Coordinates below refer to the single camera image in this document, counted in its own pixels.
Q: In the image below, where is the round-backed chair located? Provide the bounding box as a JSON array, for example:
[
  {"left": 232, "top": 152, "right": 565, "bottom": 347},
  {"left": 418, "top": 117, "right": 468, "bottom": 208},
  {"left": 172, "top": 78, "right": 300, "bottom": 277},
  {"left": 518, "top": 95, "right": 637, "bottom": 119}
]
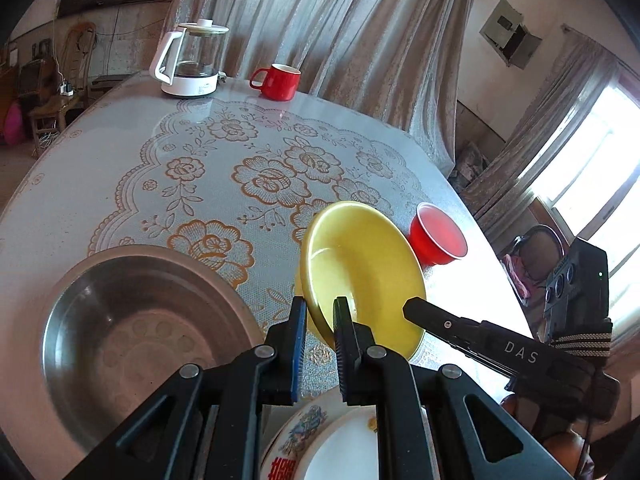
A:
[{"left": 500, "top": 225, "right": 567, "bottom": 301}]

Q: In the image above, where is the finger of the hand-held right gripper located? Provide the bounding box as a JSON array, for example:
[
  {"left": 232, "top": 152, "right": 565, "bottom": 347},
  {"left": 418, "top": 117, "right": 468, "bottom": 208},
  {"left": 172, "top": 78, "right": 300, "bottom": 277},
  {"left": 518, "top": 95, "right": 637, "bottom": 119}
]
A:
[{"left": 403, "top": 297, "right": 494, "bottom": 361}]

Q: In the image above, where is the person's right hand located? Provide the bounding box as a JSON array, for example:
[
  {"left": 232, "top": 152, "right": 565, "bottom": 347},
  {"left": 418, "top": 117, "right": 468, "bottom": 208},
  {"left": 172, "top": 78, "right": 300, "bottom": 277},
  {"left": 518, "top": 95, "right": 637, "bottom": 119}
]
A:
[{"left": 500, "top": 392, "right": 596, "bottom": 480}]

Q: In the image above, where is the stainless steel bowl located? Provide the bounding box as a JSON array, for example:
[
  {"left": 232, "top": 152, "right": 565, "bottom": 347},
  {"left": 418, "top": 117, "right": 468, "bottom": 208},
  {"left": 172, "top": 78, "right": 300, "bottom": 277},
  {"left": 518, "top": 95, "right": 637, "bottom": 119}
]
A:
[{"left": 2, "top": 244, "right": 267, "bottom": 466}]

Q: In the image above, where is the bright window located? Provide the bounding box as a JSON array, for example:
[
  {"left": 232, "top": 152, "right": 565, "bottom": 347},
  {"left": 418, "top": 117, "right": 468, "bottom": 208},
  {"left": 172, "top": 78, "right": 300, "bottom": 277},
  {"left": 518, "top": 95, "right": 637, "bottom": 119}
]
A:
[{"left": 520, "top": 72, "right": 640, "bottom": 331}]

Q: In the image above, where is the pink cloth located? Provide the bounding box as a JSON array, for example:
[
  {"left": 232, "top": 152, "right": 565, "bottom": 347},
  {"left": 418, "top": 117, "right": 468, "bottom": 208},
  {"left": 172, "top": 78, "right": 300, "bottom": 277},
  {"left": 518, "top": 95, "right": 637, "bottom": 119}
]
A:
[{"left": 504, "top": 254, "right": 532, "bottom": 300}]

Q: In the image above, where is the yellow bowl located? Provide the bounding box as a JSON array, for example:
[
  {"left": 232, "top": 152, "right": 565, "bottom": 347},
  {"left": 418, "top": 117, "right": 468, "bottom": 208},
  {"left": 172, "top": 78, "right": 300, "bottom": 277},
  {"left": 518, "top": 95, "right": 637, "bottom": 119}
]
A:
[{"left": 295, "top": 201, "right": 427, "bottom": 361}]

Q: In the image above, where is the grey wall electrical box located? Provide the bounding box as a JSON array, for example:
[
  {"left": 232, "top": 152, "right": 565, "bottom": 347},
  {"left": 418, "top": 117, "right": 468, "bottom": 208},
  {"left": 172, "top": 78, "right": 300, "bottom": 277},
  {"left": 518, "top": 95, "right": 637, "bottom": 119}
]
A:
[{"left": 479, "top": 0, "right": 542, "bottom": 70}]

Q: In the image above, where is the floral cloth bundle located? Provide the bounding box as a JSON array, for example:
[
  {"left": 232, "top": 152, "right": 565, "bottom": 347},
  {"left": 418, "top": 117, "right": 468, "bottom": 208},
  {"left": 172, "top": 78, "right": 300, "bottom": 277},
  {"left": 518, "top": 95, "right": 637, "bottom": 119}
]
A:
[{"left": 450, "top": 140, "right": 491, "bottom": 186}]

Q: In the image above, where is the white glass electric kettle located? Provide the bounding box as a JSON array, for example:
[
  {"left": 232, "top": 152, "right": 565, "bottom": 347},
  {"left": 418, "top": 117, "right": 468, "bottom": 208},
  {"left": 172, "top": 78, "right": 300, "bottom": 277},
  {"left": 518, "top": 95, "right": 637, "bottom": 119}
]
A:
[{"left": 150, "top": 19, "right": 230, "bottom": 98}]

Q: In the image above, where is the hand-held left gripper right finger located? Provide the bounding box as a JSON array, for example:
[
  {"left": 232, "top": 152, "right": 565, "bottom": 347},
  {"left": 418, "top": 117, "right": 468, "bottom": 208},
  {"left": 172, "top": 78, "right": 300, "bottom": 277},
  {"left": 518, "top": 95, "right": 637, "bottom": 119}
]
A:
[{"left": 333, "top": 296, "right": 576, "bottom": 480}]

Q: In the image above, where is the pink bag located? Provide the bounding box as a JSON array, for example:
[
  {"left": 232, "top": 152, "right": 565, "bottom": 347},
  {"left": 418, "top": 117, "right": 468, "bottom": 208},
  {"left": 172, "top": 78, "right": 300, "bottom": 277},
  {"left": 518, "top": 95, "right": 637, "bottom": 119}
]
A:
[{"left": 4, "top": 101, "right": 26, "bottom": 147}]

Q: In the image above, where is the grey window curtain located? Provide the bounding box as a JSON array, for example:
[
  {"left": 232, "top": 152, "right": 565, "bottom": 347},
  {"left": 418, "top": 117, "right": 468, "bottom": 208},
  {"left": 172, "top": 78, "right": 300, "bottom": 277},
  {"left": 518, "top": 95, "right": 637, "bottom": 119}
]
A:
[{"left": 460, "top": 25, "right": 621, "bottom": 256}]

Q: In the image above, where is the grey patterned curtain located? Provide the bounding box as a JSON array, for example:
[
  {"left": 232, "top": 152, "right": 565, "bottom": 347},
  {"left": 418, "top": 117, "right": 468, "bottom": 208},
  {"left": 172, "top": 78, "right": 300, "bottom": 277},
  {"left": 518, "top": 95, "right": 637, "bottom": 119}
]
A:
[{"left": 165, "top": 0, "right": 488, "bottom": 178}]

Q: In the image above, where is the small red bowl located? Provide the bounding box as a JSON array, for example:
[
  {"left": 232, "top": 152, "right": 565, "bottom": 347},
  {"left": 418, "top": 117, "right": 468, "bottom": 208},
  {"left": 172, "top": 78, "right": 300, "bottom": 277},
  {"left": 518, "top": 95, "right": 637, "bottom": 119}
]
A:
[{"left": 409, "top": 202, "right": 469, "bottom": 267}]

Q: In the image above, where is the floral patterned tablecloth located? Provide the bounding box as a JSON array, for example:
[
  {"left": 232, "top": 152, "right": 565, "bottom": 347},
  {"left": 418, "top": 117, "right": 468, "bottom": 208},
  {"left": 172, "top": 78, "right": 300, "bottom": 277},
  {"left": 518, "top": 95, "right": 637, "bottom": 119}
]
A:
[{"left": 0, "top": 70, "right": 536, "bottom": 480}]

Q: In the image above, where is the white dragon print plate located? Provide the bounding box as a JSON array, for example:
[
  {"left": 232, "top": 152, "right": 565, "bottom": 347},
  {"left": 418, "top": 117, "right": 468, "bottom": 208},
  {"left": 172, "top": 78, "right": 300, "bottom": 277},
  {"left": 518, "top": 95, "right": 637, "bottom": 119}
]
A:
[{"left": 260, "top": 389, "right": 381, "bottom": 480}]

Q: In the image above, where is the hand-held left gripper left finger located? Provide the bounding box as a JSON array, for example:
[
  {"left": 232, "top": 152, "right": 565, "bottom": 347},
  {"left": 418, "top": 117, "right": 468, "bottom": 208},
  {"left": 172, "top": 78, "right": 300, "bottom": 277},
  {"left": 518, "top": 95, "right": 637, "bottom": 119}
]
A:
[{"left": 65, "top": 296, "right": 308, "bottom": 480}]

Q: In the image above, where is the red mug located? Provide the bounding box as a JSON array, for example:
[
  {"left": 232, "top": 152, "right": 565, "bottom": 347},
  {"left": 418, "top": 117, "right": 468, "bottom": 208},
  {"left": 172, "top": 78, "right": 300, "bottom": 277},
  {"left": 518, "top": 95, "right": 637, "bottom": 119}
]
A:
[{"left": 249, "top": 63, "right": 302, "bottom": 102}]

